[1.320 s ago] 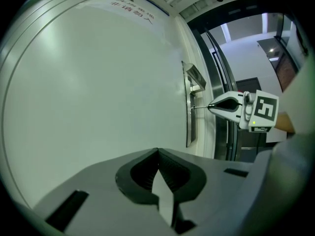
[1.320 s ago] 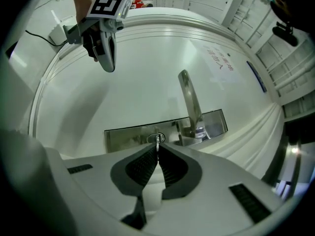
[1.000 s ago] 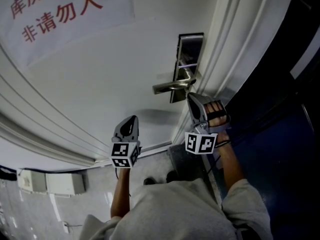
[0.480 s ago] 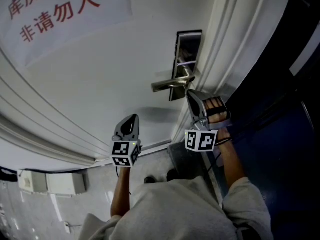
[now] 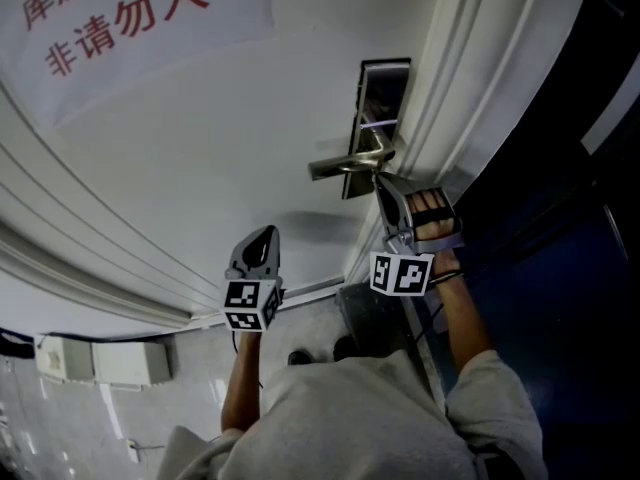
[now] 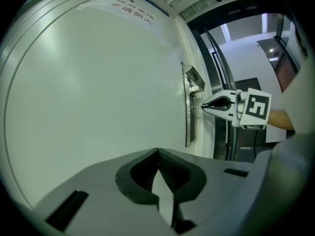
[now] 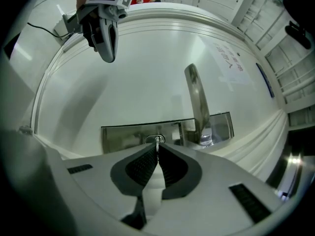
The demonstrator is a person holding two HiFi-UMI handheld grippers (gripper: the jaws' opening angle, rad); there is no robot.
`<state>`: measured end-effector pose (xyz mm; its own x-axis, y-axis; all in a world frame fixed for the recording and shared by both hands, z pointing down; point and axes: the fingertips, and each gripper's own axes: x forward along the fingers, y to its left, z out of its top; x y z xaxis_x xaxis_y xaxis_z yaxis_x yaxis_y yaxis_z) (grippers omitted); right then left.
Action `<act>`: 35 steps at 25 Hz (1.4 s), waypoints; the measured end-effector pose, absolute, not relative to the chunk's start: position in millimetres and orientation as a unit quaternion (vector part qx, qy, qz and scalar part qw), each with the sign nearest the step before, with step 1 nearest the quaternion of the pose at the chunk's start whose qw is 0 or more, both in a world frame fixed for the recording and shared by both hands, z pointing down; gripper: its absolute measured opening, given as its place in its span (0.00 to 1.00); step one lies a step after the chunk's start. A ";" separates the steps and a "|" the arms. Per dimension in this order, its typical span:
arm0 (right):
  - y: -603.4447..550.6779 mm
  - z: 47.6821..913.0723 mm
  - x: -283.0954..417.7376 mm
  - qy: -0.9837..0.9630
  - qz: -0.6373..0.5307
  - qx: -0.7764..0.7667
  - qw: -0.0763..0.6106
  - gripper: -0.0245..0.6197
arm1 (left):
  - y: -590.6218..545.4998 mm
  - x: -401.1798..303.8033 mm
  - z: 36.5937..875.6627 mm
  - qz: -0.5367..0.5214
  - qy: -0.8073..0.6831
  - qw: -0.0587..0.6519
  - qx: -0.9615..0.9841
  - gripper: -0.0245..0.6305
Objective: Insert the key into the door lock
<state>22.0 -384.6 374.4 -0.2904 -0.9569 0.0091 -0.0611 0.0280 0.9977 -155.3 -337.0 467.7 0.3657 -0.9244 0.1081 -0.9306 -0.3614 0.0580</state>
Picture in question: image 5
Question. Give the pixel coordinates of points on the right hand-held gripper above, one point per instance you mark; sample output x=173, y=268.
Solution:
x=400, y=273

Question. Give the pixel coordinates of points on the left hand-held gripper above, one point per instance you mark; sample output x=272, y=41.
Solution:
x=247, y=300

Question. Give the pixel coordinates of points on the silver metal door lock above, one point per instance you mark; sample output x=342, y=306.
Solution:
x=376, y=93

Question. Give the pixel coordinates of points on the person's right forearm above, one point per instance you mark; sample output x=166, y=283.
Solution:
x=462, y=318

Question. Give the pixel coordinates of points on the person's left forearm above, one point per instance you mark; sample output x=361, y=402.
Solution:
x=242, y=383

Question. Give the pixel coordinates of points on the white panelled door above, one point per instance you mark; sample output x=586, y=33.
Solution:
x=200, y=158

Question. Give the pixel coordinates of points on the person's right hand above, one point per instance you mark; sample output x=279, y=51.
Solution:
x=432, y=218

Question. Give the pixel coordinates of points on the black wristband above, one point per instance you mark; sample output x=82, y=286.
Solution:
x=446, y=278

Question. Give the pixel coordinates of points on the person's left black shoe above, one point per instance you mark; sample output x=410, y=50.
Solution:
x=300, y=357

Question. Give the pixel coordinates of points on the person's black shoe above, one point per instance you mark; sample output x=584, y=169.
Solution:
x=346, y=348
x=300, y=357

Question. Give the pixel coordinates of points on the person's right black shoe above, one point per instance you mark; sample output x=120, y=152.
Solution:
x=346, y=348

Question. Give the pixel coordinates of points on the person's grey shirt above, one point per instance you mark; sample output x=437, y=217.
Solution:
x=350, y=418

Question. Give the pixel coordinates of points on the white paper sign red writing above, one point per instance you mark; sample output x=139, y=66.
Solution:
x=165, y=63

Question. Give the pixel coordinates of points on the white door frame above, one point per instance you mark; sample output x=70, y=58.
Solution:
x=480, y=68

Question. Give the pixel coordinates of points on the white wall box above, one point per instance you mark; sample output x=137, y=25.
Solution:
x=105, y=363

